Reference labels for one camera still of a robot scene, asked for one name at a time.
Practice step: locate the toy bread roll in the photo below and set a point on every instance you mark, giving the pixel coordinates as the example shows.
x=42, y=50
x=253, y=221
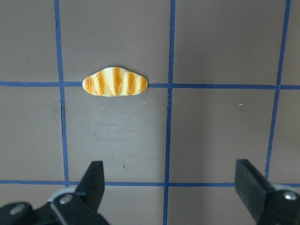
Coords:
x=114, y=82

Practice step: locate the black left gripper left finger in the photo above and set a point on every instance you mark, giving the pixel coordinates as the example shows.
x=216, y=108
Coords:
x=67, y=207

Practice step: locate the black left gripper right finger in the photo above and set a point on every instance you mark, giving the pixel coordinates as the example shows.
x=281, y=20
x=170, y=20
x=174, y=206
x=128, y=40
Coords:
x=268, y=204

